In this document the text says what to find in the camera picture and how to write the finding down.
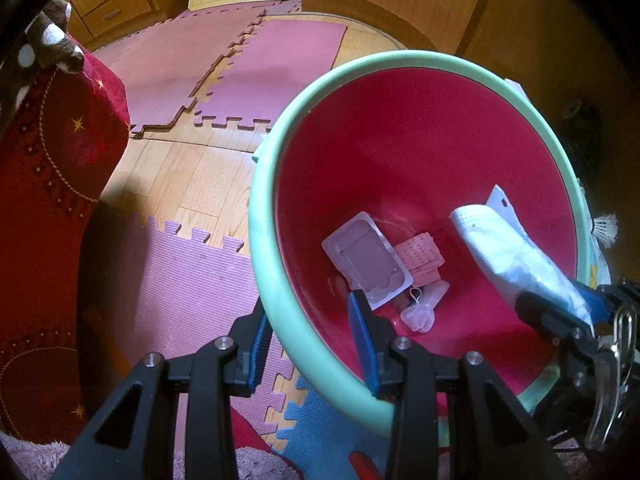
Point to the metal spring clip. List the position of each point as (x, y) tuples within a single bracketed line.
[(605, 385)]

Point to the pink printed paper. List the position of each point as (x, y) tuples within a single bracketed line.
[(420, 255)]

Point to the red object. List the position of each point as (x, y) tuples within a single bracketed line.
[(365, 467)]

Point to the wooden cabinet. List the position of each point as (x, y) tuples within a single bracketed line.
[(385, 0)]

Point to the red star print cushion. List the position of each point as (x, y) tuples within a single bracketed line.
[(45, 210)]

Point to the wooden corner shelf unit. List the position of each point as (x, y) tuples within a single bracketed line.
[(525, 20)]

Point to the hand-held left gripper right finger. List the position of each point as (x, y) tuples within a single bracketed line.
[(362, 342)]

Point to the pink foam mat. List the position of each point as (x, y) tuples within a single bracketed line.
[(165, 70)]

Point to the blue foam mat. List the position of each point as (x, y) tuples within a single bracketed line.
[(320, 435)]

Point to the long white carton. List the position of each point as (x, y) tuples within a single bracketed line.
[(515, 89)]

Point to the wooden desk with drawers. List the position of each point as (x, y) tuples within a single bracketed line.
[(110, 5)]

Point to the white plastic tray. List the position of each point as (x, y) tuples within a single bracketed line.
[(365, 260)]

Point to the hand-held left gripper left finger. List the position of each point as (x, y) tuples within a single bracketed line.
[(260, 355)]

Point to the mauve foam mat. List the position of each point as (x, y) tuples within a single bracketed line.
[(275, 75)]

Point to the white shuttlecock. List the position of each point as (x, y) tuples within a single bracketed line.
[(606, 229)]

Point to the black object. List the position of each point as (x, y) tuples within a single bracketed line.
[(582, 125)]

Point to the small white plastic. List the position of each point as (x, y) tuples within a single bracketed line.
[(425, 312)]

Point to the lilac foam mat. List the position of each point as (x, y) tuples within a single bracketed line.
[(190, 300)]

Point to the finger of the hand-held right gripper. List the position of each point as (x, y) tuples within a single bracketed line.
[(595, 305), (550, 317)]

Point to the red bucket with green rim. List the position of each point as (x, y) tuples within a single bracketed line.
[(410, 150)]

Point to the light blue wet wipes packet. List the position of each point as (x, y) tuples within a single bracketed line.
[(596, 272)]

